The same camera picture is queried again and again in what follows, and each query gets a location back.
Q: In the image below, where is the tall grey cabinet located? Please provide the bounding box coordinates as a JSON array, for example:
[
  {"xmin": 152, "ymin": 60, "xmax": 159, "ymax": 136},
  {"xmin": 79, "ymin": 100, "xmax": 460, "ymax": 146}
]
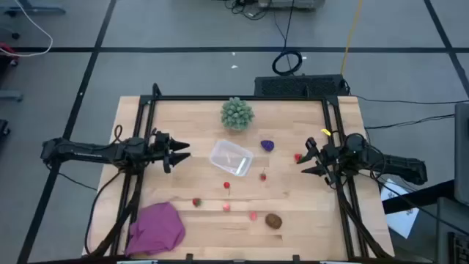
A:
[{"xmin": 454, "ymin": 102, "xmax": 469, "ymax": 206}]

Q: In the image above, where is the white cable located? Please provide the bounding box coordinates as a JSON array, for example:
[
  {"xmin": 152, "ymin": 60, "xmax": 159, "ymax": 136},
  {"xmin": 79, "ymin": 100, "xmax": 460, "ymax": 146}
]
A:
[{"xmin": 0, "ymin": 0, "xmax": 54, "ymax": 58}]

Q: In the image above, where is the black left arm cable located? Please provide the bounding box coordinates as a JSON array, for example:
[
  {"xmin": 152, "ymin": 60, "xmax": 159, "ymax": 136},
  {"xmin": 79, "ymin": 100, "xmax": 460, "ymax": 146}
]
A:
[{"xmin": 84, "ymin": 169, "xmax": 125, "ymax": 256}]

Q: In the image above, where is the black cable tangle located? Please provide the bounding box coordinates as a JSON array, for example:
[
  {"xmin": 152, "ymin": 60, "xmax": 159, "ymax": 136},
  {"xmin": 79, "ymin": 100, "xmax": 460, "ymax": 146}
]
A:
[{"xmin": 223, "ymin": 0, "xmax": 274, "ymax": 21}]

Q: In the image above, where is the low grey cabinet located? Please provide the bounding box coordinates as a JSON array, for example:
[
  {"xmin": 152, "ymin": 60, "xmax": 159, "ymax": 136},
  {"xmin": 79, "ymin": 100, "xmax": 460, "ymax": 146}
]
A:
[{"xmin": 435, "ymin": 197, "xmax": 469, "ymax": 264}]

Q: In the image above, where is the grey floor bar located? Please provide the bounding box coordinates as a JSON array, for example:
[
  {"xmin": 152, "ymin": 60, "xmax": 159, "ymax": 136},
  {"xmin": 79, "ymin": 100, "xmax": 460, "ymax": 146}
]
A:
[{"xmin": 0, "ymin": 89, "xmax": 23, "ymax": 103}]

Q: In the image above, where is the green artificial succulent plant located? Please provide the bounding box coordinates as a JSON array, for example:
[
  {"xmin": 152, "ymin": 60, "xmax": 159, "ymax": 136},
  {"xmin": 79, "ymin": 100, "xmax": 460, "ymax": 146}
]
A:
[{"xmin": 220, "ymin": 96, "xmax": 255, "ymax": 132}]

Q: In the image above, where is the red wheeled object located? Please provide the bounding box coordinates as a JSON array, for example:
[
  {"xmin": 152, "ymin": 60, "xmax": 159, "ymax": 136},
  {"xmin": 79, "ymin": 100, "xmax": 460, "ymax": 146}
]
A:
[{"xmin": 0, "ymin": 42, "xmax": 19, "ymax": 67}]

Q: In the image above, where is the black perforated metal box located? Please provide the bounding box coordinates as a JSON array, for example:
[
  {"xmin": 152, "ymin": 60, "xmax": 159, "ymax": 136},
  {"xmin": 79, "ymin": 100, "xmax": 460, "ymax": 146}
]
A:
[{"xmin": 254, "ymin": 74, "xmax": 349, "ymax": 98}]

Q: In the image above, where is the black floor beam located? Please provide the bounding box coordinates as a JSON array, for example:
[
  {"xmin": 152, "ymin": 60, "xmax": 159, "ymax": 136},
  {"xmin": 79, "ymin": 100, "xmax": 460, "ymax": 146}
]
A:
[{"xmin": 382, "ymin": 179, "xmax": 455, "ymax": 216}]

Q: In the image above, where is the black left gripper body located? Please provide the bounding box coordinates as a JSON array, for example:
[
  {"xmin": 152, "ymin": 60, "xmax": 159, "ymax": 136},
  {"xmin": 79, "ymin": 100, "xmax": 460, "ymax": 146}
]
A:
[{"xmin": 148, "ymin": 128, "xmax": 173, "ymax": 175}]

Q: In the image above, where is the brown toy kiwi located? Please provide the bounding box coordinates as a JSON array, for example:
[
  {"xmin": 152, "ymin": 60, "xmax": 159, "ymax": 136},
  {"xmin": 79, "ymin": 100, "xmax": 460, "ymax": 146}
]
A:
[{"xmin": 265, "ymin": 213, "xmax": 284, "ymax": 230}]

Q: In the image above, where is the purple cloth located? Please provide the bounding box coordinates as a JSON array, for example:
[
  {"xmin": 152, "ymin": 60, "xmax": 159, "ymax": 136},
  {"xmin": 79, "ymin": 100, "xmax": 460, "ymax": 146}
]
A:
[{"xmin": 125, "ymin": 201, "xmax": 186, "ymax": 257}]

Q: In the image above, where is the grey computer stand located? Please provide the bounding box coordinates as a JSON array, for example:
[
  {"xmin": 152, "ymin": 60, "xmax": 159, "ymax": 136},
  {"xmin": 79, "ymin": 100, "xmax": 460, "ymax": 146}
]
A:
[{"xmin": 258, "ymin": 0, "xmax": 326, "ymax": 10}]

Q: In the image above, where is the white paper sheet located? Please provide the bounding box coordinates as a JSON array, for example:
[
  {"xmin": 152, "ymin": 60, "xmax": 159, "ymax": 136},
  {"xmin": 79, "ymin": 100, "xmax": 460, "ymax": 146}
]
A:
[{"xmin": 380, "ymin": 178, "xmax": 421, "ymax": 239}]

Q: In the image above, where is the clear plastic tupperware container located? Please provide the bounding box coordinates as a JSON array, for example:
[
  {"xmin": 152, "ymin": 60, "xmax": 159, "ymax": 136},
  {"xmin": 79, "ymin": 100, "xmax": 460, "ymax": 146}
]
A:
[{"xmin": 208, "ymin": 139, "xmax": 254, "ymax": 177}]

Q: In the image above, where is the yellow cable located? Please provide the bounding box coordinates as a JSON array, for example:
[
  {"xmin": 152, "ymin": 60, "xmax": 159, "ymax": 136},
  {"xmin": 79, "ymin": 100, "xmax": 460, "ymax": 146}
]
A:
[{"xmin": 339, "ymin": 0, "xmax": 364, "ymax": 76}]

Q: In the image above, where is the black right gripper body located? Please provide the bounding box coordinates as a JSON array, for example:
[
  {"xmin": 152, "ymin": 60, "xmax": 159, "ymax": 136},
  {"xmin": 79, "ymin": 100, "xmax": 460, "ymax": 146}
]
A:
[{"xmin": 317, "ymin": 142, "xmax": 345, "ymax": 186}]

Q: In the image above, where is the coiled black cable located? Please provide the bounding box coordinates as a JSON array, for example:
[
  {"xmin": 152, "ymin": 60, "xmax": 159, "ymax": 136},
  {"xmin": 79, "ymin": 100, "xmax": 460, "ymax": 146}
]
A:
[{"xmin": 271, "ymin": 0, "xmax": 303, "ymax": 77}]

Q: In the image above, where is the grey furniture base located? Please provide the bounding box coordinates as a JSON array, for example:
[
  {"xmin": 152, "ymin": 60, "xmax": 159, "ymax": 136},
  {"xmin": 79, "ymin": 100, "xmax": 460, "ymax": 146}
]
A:
[{"xmin": 0, "ymin": 0, "xmax": 67, "ymax": 18}]

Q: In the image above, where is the thin black floor cable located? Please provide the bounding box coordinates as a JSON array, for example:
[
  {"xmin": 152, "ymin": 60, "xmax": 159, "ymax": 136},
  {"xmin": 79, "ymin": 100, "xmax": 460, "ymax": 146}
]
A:
[
  {"xmin": 364, "ymin": 114, "xmax": 455, "ymax": 130},
  {"xmin": 350, "ymin": 93, "xmax": 469, "ymax": 106}
]

